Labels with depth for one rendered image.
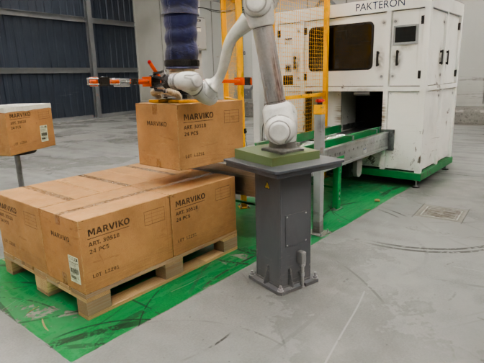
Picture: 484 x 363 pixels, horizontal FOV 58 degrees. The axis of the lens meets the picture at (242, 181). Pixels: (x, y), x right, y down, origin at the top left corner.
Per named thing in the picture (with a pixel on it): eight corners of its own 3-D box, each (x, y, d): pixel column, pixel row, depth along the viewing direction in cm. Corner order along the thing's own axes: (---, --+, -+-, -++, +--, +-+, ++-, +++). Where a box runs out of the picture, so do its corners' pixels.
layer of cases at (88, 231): (148, 207, 374) (145, 161, 365) (236, 230, 312) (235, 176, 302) (3, 251, 285) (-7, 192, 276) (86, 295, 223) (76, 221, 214)
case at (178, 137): (203, 152, 332) (202, 99, 324) (243, 157, 307) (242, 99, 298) (139, 164, 288) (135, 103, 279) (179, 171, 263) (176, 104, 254)
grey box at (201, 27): (203, 50, 419) (202, 17, 412) (207, 50, 416) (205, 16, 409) (188, 50, 404) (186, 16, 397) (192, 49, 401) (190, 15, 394)
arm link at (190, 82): (170, 85, 241) (185, 96, 251) (189, 85, 231) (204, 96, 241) (176, 68, 243) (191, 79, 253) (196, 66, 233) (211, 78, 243)
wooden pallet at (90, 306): (150, 222, 378) (148, 207, 375) (237, 248, 315) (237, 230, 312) (6, 271, 289) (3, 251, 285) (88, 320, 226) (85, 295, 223)
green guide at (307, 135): (333, 131, 512) (333, 124, 509) (341, 132, 505) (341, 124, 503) (248, 151, 393) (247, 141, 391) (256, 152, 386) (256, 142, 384)
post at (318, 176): (316, 230, 348) (317, 104, 324) (323, 232, 344) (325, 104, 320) (312, 232, 343) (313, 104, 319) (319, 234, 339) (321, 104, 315)
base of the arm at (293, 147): (310, 149, 249) (310, 140, 247) (281, 155, 235) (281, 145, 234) (287, 145, 262) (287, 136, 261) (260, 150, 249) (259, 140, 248)
